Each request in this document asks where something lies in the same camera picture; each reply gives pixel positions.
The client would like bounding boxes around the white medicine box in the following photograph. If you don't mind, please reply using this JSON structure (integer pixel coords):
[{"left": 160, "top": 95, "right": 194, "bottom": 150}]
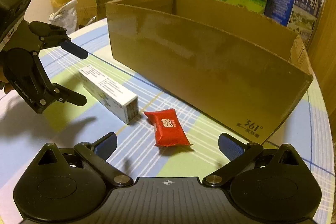
[{"left": 79, "top": 65, "right": 138, "bottom": 124}]

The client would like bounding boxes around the red snack packet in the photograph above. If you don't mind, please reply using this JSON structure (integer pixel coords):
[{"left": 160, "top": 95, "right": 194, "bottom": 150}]
[{"left": 144, "top": 109, "right": 191, "bottom": 147}]

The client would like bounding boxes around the person's left hand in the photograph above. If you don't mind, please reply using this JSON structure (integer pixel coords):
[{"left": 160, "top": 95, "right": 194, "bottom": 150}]
[{"left": 0, "top": 82, "right": 14, "bottom": 94}]

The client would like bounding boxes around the white plastic bag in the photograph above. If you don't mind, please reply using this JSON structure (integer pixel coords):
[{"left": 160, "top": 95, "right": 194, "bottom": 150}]
[{"left": 49, "top": 0, "right": 78, "bottom": 35}]

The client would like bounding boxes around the small brown cardboard box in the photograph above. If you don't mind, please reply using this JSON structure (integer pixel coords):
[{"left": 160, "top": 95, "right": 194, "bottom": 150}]
[{"left": 76, "top": 0, "right": 113, "bottom": 27}]

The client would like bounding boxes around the plaid tablecloth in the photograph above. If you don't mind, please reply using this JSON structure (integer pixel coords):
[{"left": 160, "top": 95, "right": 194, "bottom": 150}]
[{"left": 1, "top": 20, "right": 322, "bottom": 223}]

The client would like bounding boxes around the large brown cardboard box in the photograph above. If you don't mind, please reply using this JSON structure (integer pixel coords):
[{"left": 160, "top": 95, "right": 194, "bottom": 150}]
[{"left": 105, "top": 0, "right": 313, "bottom": 144}]

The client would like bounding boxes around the blue milk carton box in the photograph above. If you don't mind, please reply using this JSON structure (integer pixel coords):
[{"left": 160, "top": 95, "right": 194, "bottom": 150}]
[{"left": 265, "top": 0, "right": 323, "bottom": 44}]

